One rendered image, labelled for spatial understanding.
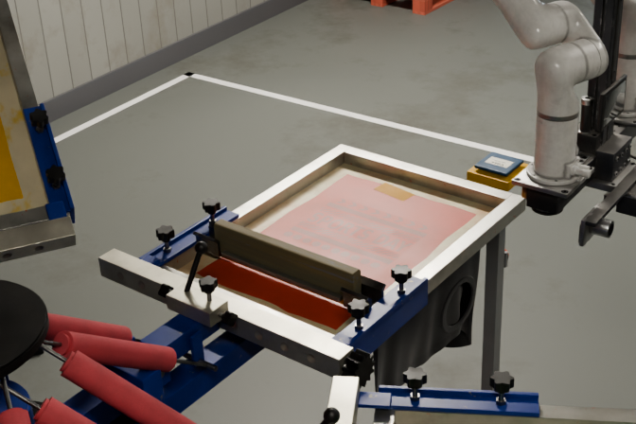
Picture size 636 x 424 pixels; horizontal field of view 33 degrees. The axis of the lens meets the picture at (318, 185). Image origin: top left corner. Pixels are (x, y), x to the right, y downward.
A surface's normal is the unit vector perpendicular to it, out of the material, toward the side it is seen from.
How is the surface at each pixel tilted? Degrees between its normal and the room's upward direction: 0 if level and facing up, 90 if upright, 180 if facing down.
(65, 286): 0
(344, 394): 0
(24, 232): 32
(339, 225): 0
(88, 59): 90
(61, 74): 90
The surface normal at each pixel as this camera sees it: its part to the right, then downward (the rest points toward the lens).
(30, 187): 0.17, -0.53
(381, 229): -0.04, -0.88
